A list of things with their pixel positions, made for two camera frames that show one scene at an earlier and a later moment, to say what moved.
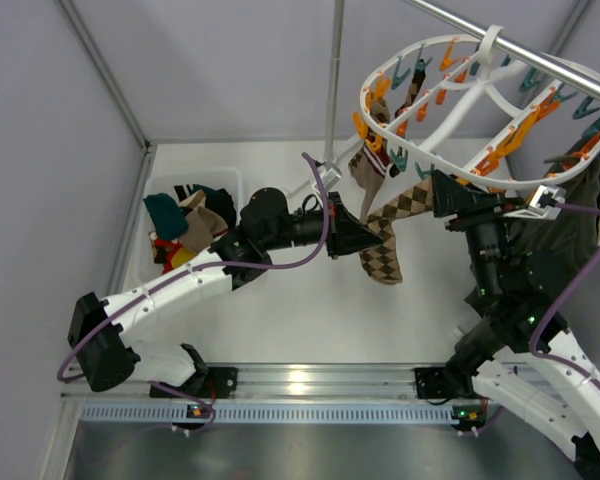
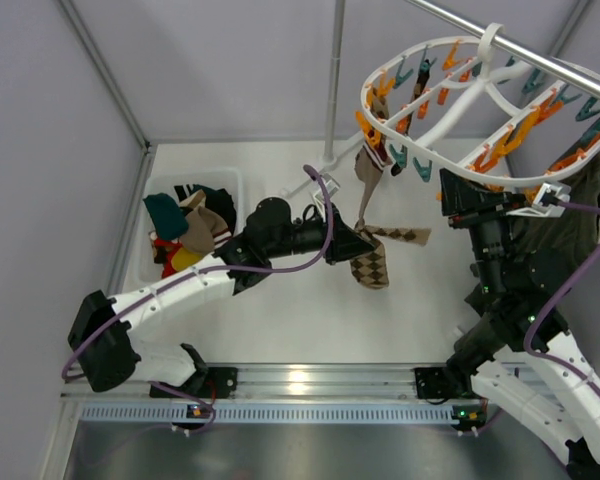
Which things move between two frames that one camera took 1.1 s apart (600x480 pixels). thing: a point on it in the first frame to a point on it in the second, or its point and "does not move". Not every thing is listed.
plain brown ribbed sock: x=204 y=227 does not move
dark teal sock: x=169 y=220 does not move
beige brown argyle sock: x=382 y=262 to x=370 y=270
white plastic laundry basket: x=164 y=181 does not move
